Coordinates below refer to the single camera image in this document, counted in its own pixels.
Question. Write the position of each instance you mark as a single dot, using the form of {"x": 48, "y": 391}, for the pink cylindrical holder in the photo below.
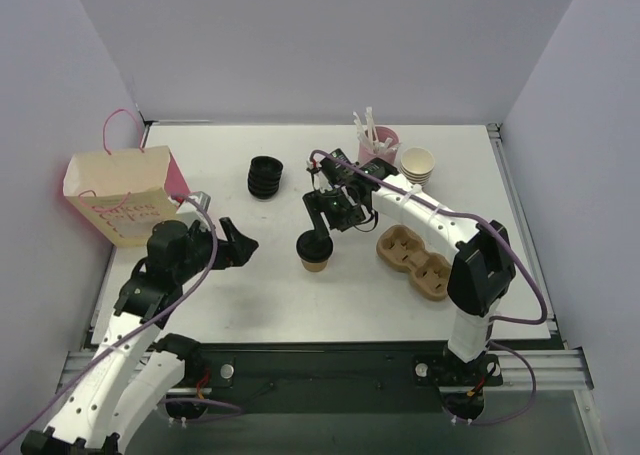
{"x": 385, "y": 145}

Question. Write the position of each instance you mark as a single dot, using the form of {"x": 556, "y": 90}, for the brown cardboard cup carrier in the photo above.
{"x": 404, "y": 251}

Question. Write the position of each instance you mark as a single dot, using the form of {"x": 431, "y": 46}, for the white wrapped straws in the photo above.
{"x": 367, "y": 124}

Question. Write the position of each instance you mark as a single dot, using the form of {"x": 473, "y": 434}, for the pink and cream paper bag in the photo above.
{"x": 125, "y": 193}

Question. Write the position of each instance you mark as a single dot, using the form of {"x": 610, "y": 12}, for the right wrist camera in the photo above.
{"x": 319, "y": 180}

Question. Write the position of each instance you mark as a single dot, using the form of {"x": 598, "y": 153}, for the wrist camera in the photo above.
{"x": 192, "y": 208}
{"x": 319, "y": 180}

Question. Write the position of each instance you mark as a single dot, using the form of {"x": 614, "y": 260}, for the stack of brown paper cups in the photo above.
{"x": 417, "y": 165}

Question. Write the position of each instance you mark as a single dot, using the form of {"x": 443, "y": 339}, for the brown paper coffee cup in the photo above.
{"x": 315, "y": 265}

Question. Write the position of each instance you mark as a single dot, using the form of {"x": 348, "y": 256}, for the black cup lid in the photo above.
{"x": 310, "y": 245}

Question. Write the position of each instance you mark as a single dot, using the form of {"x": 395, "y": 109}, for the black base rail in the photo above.
{"x": 330, "y": 378}

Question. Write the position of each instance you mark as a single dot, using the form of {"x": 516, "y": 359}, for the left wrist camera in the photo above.
{"x": 192, "y": 208}

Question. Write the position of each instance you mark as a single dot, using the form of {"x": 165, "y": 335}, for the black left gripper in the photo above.
{"x": 223, "y": 248}

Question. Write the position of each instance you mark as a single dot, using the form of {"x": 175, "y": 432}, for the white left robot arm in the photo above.
{"x": 136, "y": 364}

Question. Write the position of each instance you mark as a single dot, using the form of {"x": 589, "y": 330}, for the stack of black cup lids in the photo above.
{"x": 264, "y": 176}

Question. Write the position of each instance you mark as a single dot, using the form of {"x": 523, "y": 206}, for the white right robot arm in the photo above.
{"x": 479, "y": 254}

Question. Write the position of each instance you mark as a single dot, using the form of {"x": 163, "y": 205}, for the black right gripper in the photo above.
{"x": 326, "y": 203}

